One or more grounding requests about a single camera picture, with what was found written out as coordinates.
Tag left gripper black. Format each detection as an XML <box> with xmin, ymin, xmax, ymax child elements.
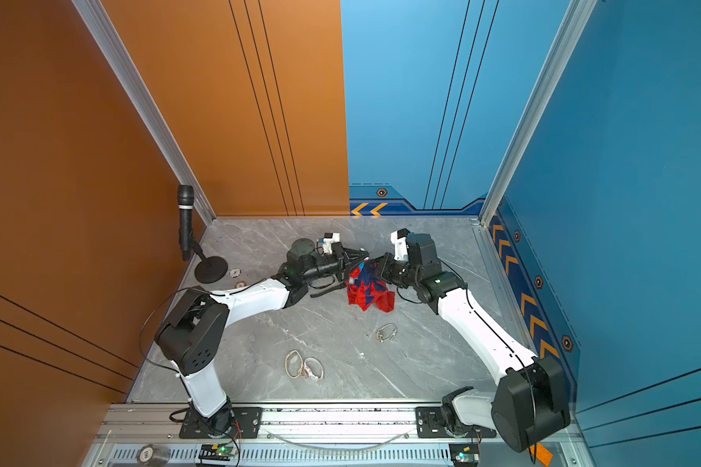
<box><xmin>301</xmin><ymin>244</ymin><xmax>369</xmax><ymax>287</ymax></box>

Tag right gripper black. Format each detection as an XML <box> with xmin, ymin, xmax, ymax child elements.
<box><xmin>367</xmin><ymin>253</ymin><xmax>424</xmax><ymax>289</ymax></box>

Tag red and blue cloth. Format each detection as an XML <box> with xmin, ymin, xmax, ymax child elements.
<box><xmin>346</xmin><ymin>263</ymin><xmax>395</xmax><ymax>313</ymax></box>

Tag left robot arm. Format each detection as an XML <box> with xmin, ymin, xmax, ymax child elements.
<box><xmin>154</xmin><ymin>237</ymin><xmax>369</xmax><ymax>438</ymax></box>

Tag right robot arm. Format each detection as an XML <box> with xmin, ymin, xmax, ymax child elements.
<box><xmin>374</xmin><ymin>253</ymin><xmax>571</xmax><ymax>453</ymax></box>

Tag pink white watch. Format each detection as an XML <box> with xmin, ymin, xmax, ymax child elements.
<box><xmin>302</xmin><ymin>357</ymin><xmax>325</xmax><ymax>383</ymax></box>

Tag beige band watch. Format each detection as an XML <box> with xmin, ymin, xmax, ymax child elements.
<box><xmin>284</xmin><ymin>349</ymin><xmax>305</xmax><ymax>379</ymax></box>

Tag black microphone on stand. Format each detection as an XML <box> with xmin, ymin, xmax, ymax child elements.
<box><xmin>177</xmin><ymin>185</ymin><xmax>228</xmax><ymax>284</ymax></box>

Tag green circuit board right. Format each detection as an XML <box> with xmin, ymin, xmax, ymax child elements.
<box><xmin>448</xmin><ymin>444</ymin><xmax>480</xmax><ymax>467</ymax></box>

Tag green circuit board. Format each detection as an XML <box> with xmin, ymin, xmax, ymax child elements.
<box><xmin>197</xmin><ymin>444</ymin><xmax>240</xmax><ymax>466</ymax></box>
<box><xmin>448</xmin><ymin>444</ymin><xmax>480</xmax><ymax>467</ymax></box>

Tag green circuit board left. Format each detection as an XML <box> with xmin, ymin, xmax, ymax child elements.
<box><xmin>197</xmin><ymin>444</ymin><xmax>240</xmax><ymax>466</ymax></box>

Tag orange toy brick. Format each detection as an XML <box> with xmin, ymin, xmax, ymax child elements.
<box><xmin>529</xmin><ymin>443</ymin><xmax>554</xmax><ymax>467</ymax></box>

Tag silver tape roll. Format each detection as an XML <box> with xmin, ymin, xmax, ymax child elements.
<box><xmin>136</xmin><ymin>444</ymin><xmax>171</xmax><ymax>467</ymax></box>

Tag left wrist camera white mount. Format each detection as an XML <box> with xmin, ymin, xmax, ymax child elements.
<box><xmin>317</xmin><ymin>233</ymin><xmax>341</xmax><ymax>256</ymax></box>

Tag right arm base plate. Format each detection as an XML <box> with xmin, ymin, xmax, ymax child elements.
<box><xmin>415</xmin><ymin>406</ymin><xmax>498</xmax><ymax>439</ymax></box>

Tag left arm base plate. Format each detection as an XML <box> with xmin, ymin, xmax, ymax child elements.
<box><xmin>178</xmin><ymin>407</ymin><xmax>263</xmax><ymax>440</ymax></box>

